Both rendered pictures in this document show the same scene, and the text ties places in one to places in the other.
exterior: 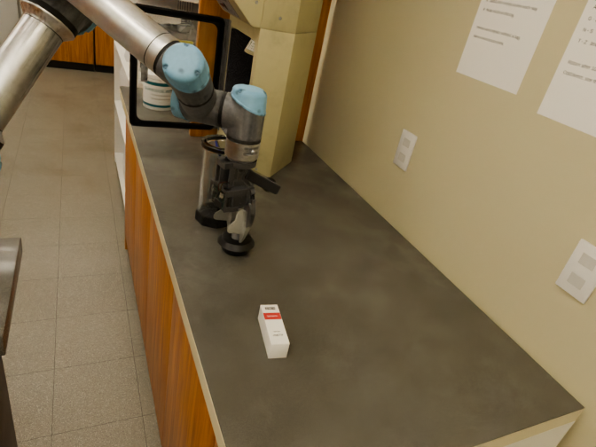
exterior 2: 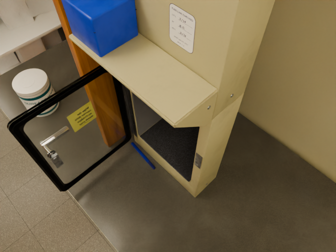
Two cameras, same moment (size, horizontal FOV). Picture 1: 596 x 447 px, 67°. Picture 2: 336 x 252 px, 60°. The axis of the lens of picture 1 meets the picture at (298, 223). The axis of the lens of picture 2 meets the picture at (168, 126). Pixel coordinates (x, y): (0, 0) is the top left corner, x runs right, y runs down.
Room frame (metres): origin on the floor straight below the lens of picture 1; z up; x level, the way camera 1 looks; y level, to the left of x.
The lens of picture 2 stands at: (1.06, 0.41, 1.91)
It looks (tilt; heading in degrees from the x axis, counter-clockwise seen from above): 56 degrees down; 345
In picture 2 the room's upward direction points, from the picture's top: straight up
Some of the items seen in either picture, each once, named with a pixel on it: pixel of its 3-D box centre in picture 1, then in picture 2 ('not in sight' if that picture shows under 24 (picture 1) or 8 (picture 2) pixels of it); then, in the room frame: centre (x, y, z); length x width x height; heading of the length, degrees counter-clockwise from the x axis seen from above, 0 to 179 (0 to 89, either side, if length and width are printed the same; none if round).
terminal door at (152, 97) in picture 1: (176, 72); (84, 133); (1.56, 0.53, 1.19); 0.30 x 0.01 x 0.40; 119
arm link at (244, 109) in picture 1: (245, 113); not in sight; (0.93, 0.16, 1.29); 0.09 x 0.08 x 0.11; 91
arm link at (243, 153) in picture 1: (243, 149); not in sight; (0.93, 0.15, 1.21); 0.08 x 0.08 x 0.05
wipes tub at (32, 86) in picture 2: not in sight; (36, 92); (1.93, 0.72, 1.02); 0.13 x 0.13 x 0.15
